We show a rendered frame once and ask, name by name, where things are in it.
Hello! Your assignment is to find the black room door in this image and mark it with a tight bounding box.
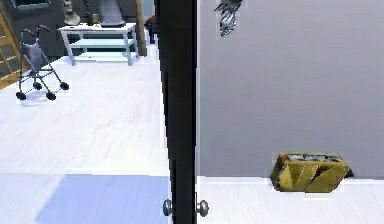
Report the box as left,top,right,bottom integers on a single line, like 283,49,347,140
153,0,198,224

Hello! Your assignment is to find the silver round door knob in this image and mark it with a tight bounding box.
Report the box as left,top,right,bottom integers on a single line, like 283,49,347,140
162,198,173,217
196,200,210,218

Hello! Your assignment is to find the white shelf table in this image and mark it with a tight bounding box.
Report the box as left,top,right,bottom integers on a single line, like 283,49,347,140
59,22,140,67

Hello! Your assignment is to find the yellow box-shaped bag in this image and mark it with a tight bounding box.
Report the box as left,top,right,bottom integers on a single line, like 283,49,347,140
270,152,354,194

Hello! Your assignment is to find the grey lamp base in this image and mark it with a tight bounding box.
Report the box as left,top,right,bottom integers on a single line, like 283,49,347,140
63,0,82,27

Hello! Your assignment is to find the grey wheeled walker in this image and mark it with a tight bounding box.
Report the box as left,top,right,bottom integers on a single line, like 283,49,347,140
15,24,70,102

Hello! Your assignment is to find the brown wooden post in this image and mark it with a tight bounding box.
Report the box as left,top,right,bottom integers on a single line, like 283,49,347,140
134,0,148,57

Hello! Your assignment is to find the wooden lattice frame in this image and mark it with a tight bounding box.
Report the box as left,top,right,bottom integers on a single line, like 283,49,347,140
0,8,28,90

